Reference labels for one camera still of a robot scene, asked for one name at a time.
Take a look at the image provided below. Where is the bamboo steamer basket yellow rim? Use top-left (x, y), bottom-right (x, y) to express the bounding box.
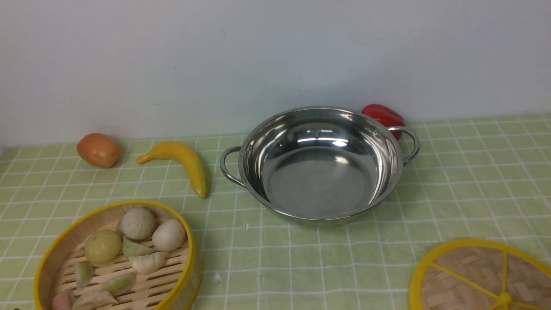
top-left (34, 200), bottom-right (203, 310)

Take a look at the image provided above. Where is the woven bamboo steamer lid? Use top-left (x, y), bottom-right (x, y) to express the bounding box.
top-left (408, 238), bottom-right (551, 310)

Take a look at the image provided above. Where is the stainless steel pot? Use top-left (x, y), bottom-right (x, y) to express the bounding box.
top-left (219, 106), bottom-right (421, 223)

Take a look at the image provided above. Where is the yellow banana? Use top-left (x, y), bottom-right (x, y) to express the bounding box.
top-left (136, 141), bottom-right (209, 198)

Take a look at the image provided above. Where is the red bell pepper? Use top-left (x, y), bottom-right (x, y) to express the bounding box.
top-left (362, 103), bottom-right (406, 127)

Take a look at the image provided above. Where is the smooth white bun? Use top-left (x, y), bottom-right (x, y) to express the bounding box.
top-left (152, 219), bottom-right (186, 252)

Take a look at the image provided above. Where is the white steamed bun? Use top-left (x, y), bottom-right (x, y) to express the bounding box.
top-left (120, 208), bottom-right (156, 241)

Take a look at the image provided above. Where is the white dumpling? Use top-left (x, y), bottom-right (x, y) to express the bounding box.
top-left (128, 251), bottom-right (169, 275)

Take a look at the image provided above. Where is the green dumpling centre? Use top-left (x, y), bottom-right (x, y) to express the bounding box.
top-left (121, 237), bottom-right (155, 258)

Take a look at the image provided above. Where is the green dumpling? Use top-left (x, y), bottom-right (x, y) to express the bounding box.
top-left (73, 261), bottom-right (94, 291)
top-left (121, 237), bottom-right (155, 258)
top-left (102, 272), bottom-right (136, 298)

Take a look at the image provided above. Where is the orange brown potato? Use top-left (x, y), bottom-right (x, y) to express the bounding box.
top-left (76, 132), bottom-right (121, 169)

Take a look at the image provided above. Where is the yellow-green steamed bun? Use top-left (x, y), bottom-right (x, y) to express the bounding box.
top-left (84, 230), bottom-right (122, 265)

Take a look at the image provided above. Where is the green dumpling lower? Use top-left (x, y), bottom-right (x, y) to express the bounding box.
top-left (102, 272), bottom-right (136, 298)

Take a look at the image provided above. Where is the green checked tablecloth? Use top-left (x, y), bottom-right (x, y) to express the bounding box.
top-left (0, 114), bottom-right (551, 310)

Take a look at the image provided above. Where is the green dumpling left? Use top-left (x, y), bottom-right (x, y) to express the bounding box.
top-left (73, 261), bottom-right (94, 291)

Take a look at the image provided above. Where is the beige dumpling front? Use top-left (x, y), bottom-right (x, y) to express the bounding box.
top-left (71, 291), bottom-right (118, 310)

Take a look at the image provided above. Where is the pink dumpling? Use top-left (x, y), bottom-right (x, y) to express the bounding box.
top-left (51, 288), bottom-right (76, 310)

